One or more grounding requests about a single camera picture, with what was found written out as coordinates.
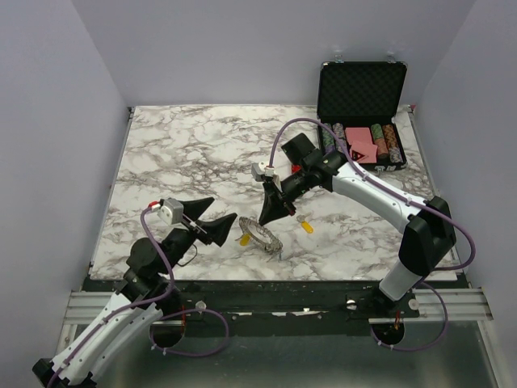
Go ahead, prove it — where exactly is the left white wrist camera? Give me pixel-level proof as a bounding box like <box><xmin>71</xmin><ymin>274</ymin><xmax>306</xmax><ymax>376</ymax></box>
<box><xmin>158</xmin><ymin>197</ymin><xmax>184</xmax><ymax>226</ymax></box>

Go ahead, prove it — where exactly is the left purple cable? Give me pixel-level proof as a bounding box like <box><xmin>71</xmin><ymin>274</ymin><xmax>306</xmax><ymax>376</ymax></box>
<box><xmin>46</xmin><ymin>201</ymin><xmax>232</xmax><ymax>388</ymax></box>

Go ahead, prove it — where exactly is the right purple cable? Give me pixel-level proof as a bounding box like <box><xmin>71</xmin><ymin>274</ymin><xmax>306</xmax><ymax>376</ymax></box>
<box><xmin>268</xmin><ymin>117</ymin><xmax>476</xmax><ymax>352</ymax></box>

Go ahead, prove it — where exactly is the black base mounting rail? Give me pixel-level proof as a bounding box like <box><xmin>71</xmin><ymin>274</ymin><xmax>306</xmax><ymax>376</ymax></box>
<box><xmin>152</xmin><ymin>280</ymin><xmax>419</xmax><ymax>343</ymax></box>

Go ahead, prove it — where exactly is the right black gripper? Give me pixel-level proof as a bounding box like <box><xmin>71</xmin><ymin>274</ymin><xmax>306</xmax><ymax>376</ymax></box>
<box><xmin>258</xmin><ymin>167</ymin><xmax>309</xmax><ymax>226</ymax></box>

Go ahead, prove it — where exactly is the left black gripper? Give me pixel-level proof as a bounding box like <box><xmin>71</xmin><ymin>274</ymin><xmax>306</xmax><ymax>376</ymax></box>
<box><xmin>160</xmin><ymin>197</ymin><xmax>237</xmax><ymax>275</ymax></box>

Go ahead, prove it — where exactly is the black poker chip case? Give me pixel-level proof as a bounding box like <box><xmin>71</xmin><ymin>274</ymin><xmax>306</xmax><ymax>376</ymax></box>
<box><xmin>317</xmin><ymin>61</ymin><xmax>407</xmax><ymax>171</ymax></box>

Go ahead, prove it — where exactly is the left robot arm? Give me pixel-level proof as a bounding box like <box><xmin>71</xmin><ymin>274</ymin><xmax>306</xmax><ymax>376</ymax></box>
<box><xmin>32</xmin><ymin>197</ymin><xmax>237</xmax><ymax>387</ymax></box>

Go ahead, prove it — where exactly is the pink playing cards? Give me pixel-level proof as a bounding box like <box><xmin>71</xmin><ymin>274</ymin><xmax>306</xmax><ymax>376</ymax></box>
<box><xmin>345</xmin><ymin>127</ymin><xmax>377</xmax><ymax>164</ymax></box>

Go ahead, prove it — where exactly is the purple cable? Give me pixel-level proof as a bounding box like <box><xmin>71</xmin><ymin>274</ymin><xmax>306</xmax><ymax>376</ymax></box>
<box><xmin>46</xmin><ymin>201</ymin><xmax>232</xmax><ymax>388</ymax></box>
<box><xmin>268</xmin><ymin>117</ymin><xmax>476</xmax><ymax>352</ymax></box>

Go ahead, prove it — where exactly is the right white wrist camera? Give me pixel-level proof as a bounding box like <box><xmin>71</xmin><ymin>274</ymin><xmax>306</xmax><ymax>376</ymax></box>
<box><xmin>251</xmin><ymin>162</ymin><xmax>280</xmax><ymax>184</ymax></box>

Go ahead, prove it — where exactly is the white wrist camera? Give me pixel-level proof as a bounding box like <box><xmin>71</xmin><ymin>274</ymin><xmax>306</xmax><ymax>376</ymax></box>
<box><xmin>251</xmin><ymin>162</ymin><xmax>280</xmax><ymax>184</ymax></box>
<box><xmin>158</xmin><ymin>197</ymin><xmax>184</xmax><ymax>226</ymax></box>

